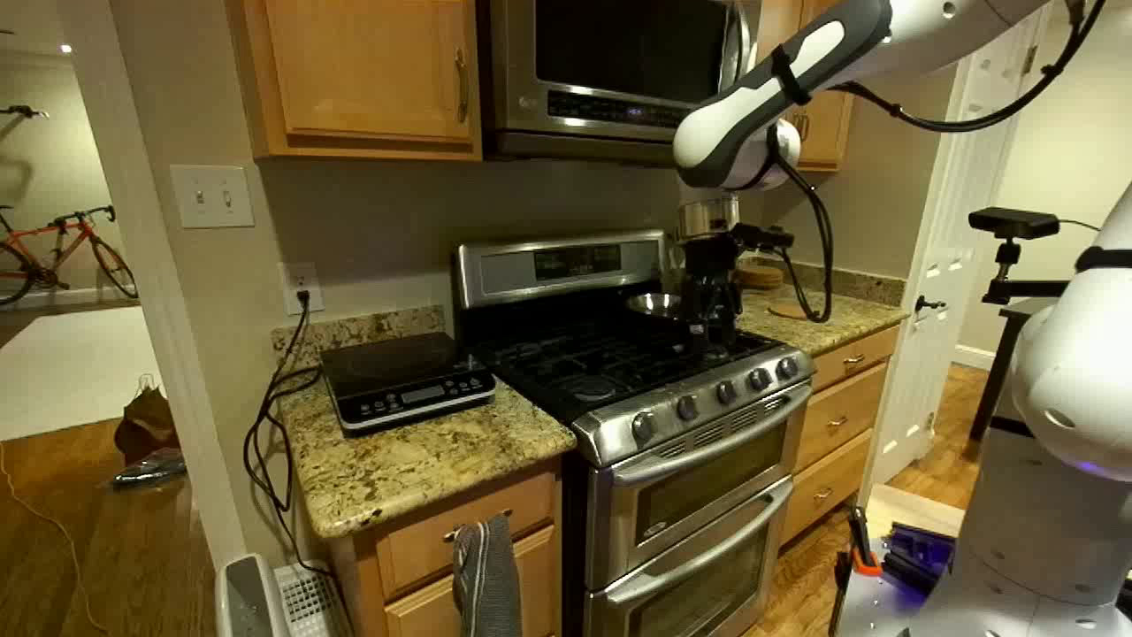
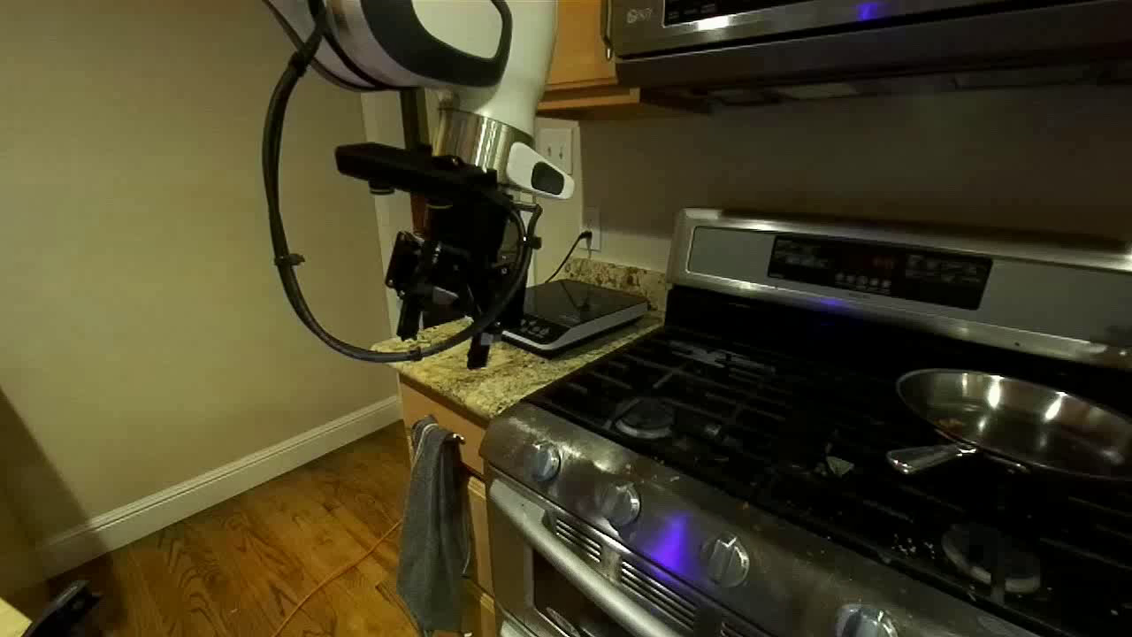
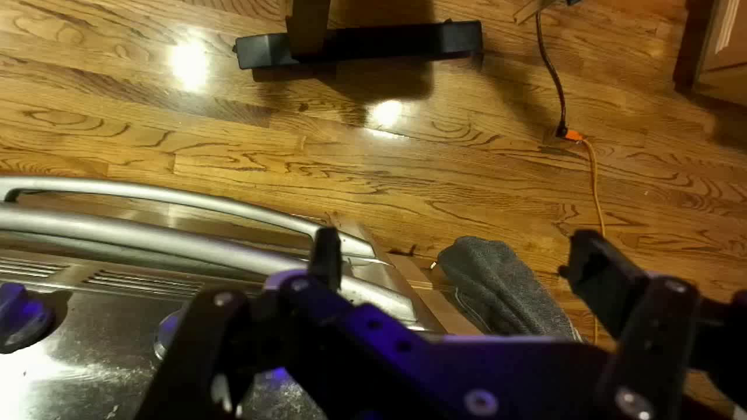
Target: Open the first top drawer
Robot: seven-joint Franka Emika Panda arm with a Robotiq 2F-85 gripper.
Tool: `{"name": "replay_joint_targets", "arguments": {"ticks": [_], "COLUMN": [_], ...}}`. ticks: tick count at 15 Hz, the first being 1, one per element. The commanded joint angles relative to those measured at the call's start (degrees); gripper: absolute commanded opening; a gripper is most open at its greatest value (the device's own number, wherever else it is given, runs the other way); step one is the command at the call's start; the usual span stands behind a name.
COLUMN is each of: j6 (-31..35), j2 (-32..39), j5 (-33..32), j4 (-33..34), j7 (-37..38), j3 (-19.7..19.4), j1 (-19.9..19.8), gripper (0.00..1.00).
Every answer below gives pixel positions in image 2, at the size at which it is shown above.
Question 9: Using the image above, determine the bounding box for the wooden drawer below towel drawer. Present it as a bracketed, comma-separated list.
[459, 471, 499, 637]

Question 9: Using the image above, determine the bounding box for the stainless steel gas range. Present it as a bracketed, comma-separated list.
[482, 209, 1132, 637]

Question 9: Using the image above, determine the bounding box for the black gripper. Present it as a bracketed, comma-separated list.
[387, 191, 544, 371]

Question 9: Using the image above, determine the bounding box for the white light switch plate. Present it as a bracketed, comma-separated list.
[535, 118, 582, 182]

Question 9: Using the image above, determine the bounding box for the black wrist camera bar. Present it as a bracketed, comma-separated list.
[331, 143, 511, 209]

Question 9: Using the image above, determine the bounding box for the stainless steel microwave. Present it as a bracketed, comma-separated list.
[600, 0, 1132, 94]

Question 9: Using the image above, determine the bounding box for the black portable induction cooktop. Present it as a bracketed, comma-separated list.
[499, 275, 654, 357]

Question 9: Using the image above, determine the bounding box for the wooden drawer with towel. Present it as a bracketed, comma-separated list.
[397, 382, 491, 480]

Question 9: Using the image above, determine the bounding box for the black power cord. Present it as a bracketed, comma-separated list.
[541, 225, 599, 291]

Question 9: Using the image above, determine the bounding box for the wooden wall cabinet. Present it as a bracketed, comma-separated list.
[535, 0, 647, 118]

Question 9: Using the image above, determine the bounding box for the white baseboard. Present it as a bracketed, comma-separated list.
[38, 394, 408, 577]

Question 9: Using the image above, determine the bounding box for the steel frying pan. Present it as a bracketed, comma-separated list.
[883, 364, 1132, 484]

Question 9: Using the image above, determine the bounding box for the silver stove knob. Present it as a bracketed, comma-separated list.
[525, 439, 566, 487]
[594, 476, 647, 531]
[702, 534, 756, 592]
[838, 603, 897, 637]

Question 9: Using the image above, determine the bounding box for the gray dish towel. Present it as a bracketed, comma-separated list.
[397, 420, 473, 637]

